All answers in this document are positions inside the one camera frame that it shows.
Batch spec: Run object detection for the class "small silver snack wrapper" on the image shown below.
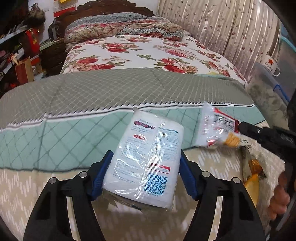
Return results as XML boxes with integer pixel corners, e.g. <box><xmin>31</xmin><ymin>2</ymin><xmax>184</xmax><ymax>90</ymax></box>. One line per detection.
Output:
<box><xmin>238</xmin><ymin>139</ymin><xmax>266</xmax><ymax>183</ymax></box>

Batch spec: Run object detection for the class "white snack wrapper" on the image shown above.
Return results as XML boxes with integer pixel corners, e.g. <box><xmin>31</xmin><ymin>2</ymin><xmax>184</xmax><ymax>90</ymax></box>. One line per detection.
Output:
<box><xmin>194</xmin><ymin>102</ymin><xmax>240</xmax><ymax>148</ymax></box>

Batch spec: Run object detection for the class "white sponge pack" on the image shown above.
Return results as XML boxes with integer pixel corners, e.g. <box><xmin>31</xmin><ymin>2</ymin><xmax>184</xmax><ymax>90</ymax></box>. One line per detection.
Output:
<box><xmin>102</xmin><ymin>108</ymin><xmax>184</xmax><ymax>209</ymax></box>

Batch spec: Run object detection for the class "orange peel half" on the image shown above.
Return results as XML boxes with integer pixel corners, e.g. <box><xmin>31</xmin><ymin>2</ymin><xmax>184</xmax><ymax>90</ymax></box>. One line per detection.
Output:
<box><xmin>244</xmin><ymin>174</ymin><xmax>259</xmax><ymax>206</ymax></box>

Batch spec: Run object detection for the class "person right hand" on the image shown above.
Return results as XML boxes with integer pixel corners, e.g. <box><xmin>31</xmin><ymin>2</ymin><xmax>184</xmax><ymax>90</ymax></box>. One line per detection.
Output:
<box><xmin>268</xmin><ymin>172</ymin><xmax>290</xmax><ymax>220</ymax></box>

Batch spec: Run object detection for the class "lower clear storage bin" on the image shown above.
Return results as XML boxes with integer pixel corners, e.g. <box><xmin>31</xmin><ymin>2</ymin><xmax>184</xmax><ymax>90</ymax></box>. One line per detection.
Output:
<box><xmin>246</xmin><ymin>63</ymin><xmax>289</xmax><ymax>130</ymax></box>

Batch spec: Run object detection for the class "clear storage bin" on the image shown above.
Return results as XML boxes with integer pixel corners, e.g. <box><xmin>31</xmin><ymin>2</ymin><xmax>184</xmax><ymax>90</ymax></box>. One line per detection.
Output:
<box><xmin>246</xmin><ymin>63</ymin><xmax>289</xmax><ymax>130</ymax></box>
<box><xmin>276</xmin><ymin>24</ymin><xmax>296</xmax><ymax>99</ymax></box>

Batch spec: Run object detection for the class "white enamel star mug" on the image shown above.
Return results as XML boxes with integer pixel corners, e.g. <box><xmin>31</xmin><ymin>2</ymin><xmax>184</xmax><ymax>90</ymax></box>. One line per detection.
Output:
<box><xmin>256</xmin><ymin>54</ymin><xmax>281</xmax><ymax>77</ymax></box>

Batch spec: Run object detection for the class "upper clear storage bin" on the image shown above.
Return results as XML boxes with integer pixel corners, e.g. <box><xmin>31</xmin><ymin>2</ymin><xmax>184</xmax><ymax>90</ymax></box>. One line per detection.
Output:
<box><xmin>276</xmin><ymin>24</ymin><xmax>296</xmax><ymax>99</ymax></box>

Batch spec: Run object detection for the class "chevron patterned bed quilt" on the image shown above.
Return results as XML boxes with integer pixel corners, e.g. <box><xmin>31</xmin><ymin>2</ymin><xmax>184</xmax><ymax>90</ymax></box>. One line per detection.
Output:
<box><xmin>0</xmin><ymin>67</ymin><xmax>287</xmax><ymax>241</ymax></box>

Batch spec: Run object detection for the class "beige leaf pattern curtain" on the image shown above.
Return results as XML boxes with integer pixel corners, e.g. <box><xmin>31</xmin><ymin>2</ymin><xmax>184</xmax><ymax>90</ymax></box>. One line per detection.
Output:
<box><xmin>158</xmin><ymin>0</ymin><xmax>281</xmax><ymax>77</ymax></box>

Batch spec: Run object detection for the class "floral bed sheet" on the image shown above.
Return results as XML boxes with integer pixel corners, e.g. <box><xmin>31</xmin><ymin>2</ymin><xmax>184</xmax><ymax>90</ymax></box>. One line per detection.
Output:
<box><xmin>61</xmin><ymin>35</ymin><xmax>247</xmax><ymax>86</ymax></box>

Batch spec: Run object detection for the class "carved wooden headboard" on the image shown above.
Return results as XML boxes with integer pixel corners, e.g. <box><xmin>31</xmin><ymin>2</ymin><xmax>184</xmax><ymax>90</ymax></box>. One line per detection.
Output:
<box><xmin>40</xmin><ymin>1</ymin><xmax>154</xmax><ymax>76</ymax></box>

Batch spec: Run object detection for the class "cluttered storage shelf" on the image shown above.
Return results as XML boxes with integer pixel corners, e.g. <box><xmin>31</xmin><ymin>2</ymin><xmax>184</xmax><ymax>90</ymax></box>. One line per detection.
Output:
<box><xmin>1</xmin><ymin>1</ymin><xmax>46</xmax><ymax>95</ymax></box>

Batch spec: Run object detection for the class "folded patchwork floral quilt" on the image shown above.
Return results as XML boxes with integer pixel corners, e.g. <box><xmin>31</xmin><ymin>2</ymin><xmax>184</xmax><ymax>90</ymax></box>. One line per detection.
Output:
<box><xmin>64</xmin><ymin>12</ymin><xmax>184</xmax><ymax>44</ymax></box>

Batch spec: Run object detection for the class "yellow red wall calendar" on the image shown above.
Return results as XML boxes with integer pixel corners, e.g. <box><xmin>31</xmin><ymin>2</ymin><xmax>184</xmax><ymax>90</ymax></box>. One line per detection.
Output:
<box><xmin>53</xmin><ymin>0</ymin><xmax>77</xmax><ymax>18</ymax></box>

